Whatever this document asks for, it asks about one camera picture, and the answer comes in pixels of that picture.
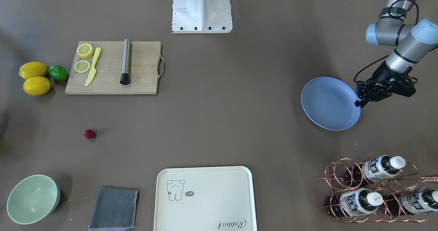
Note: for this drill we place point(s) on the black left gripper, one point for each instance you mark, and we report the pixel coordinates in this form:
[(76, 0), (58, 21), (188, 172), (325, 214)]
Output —
[(383, 74)]

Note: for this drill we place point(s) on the blue round plate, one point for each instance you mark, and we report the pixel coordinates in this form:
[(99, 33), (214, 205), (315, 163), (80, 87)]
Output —
[(330, 103)]

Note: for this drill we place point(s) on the red strawberry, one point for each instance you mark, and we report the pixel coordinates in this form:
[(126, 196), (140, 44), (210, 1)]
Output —
[(89, 134)]

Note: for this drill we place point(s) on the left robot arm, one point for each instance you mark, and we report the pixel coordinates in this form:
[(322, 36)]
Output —
[(411, 43)]

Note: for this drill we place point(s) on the tea bottle rear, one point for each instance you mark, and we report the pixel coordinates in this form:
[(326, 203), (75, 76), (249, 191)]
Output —
[(373, 170), (418, 201)]

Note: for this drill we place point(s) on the tea bottle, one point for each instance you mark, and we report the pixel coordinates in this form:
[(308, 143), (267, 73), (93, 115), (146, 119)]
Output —
[(359, 202), (418, 201), (373, 170)]

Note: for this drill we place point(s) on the tea bottle front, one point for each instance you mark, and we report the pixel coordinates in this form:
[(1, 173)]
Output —
[(359, 202)]

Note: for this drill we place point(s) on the cream rabbit tray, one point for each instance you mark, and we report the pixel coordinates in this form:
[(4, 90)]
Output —
[(205, 199)]

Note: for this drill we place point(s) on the wooden cutting board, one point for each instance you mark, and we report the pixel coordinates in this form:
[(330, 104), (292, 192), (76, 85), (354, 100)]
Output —
[(144, 70)]

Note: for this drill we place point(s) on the steel muddler black tip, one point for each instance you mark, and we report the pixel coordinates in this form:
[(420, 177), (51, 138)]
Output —
[(126, 61)]

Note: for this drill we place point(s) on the grey folded cloth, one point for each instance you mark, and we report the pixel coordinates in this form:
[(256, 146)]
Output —
[(115, 209)]

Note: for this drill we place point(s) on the yellow plastic knife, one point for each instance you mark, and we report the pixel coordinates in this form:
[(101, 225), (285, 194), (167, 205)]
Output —
[(92, 71)]

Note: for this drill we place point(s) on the lemon half upper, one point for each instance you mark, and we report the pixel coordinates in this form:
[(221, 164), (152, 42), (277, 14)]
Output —
[(85, 50)]

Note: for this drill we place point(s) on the lemon half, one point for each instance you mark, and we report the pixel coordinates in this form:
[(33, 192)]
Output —
[(85, 50), (82, 66)]

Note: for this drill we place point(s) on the lemon half lower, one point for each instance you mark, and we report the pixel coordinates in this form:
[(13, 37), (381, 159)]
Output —
[(82, 66)]

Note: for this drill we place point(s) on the green lime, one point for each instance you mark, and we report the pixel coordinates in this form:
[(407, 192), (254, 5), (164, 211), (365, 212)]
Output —
[(58, 73)]

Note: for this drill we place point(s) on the yellow lemon near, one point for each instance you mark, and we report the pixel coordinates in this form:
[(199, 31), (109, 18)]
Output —
[(36, 86)]

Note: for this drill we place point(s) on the yellow lemon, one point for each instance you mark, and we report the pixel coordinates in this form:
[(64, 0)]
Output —
[(32, 69), (36, 86)]

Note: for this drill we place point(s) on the yellow lemon far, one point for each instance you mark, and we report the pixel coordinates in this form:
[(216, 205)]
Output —
[(32, 69)]

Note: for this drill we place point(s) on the mint green bowl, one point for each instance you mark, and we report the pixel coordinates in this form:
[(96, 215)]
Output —
[(33, 199)]

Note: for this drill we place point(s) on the copper wire bottle rack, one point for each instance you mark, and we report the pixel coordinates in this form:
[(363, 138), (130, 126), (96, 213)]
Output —
[(409, 179)]

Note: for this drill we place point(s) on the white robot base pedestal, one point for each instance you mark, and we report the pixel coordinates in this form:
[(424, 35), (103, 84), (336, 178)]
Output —
[(201, 17)]

